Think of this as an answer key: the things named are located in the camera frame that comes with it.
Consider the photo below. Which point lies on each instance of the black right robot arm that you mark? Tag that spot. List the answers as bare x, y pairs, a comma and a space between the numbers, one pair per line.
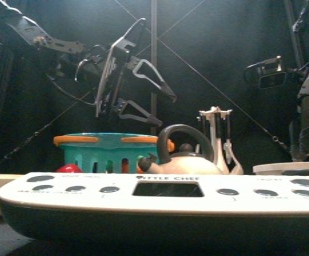
307, 23

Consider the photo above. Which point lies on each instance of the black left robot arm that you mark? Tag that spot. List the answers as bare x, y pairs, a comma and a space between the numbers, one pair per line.
25, 27

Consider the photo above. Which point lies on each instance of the white round plate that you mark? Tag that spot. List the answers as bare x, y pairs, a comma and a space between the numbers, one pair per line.
290, 166

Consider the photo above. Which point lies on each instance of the white utensil rack stand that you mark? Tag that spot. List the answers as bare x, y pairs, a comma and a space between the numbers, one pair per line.
214, 133

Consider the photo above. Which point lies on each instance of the red toy fruit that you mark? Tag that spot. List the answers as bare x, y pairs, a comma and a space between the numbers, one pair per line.
68, 168

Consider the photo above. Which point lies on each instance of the white toy stove panel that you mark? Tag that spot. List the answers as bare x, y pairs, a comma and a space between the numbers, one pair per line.
160, 206

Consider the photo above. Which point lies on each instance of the grey vertical frame pole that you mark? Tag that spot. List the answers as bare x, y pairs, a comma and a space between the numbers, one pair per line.
152, 50

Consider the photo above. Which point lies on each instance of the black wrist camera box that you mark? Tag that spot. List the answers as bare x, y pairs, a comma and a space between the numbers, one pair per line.
271, 75

